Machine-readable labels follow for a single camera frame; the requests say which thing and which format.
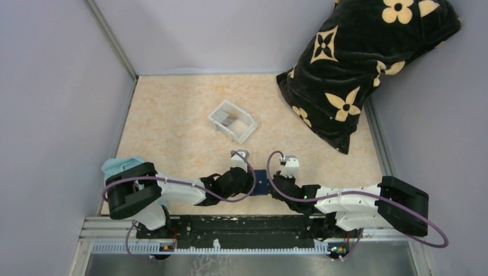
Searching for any navy blue card holder wallet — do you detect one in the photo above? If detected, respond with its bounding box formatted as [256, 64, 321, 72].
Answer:
[251, 169, 269, 196]

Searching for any white plastic card box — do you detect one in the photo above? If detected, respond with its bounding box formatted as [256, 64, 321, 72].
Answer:
[207, 100, 258, 145]

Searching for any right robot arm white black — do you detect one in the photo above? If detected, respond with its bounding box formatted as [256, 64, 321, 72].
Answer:
[268, 156, 429, 237]

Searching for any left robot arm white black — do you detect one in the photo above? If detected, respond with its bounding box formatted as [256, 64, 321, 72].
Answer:
[101, 150, 257, 238]

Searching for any grey card stack in box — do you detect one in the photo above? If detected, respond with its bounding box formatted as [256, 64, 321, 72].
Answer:
[211, 109, 237, 127]

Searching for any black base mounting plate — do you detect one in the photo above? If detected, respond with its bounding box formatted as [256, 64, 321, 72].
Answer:
[136, 215, 359, 250]

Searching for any light blue cloth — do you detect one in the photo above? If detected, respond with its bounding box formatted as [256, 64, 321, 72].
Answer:
[101, 156, 146, 182]

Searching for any black floral patterned pillow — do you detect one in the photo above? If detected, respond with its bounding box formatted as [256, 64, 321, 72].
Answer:
[276, 1, 461, 154]

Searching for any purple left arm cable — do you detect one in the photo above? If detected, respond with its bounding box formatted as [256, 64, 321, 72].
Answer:
[101, 151, 257, 263]

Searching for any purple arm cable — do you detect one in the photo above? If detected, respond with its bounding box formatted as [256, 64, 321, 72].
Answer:
[266, 151, 450, 262]
[101, 151, 257, 263]

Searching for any aluminium side rail right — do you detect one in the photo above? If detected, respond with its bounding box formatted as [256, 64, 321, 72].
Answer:
[364, 98, 397, 177]

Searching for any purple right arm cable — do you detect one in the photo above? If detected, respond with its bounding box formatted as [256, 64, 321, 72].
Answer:
[266, 151, 450, 262]

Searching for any aluminium front rail frame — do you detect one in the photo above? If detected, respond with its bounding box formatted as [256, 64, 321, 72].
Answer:
[79, 215, 415, 256]

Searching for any aluminium corner post left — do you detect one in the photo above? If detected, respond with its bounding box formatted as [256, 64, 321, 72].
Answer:
[83, 0, 138, 81]

